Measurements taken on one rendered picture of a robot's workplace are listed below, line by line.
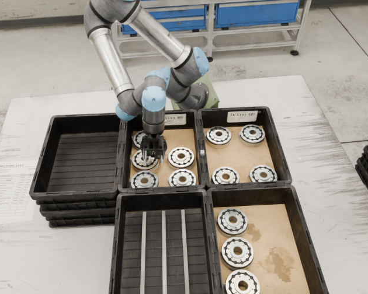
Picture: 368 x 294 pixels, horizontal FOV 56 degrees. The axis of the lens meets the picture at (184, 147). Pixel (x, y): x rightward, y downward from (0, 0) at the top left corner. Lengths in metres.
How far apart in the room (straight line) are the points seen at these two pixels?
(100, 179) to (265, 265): 0.67
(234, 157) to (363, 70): 2.36
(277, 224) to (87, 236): 0.70
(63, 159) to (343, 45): 3.05
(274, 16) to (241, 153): 2.06
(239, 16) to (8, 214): 2.43
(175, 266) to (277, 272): 0.32
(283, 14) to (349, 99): 0.92
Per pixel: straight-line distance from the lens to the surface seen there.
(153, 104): 1.10
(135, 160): 1.37
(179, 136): 1.48
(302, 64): 3.48
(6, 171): 1.72
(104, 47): 1.37
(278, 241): 1.24
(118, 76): 1.30
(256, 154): 1.44
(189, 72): 1.51
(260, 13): 3.27
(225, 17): 3.20
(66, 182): 1.41
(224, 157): 1.41
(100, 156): 1.45
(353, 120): 3.03
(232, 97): 1.88
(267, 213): 1.28
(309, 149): 1.70
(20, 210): 1.56
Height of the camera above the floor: 1.90
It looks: 48 degrees down
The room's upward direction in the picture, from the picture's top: 1 degrees counter-clockwise
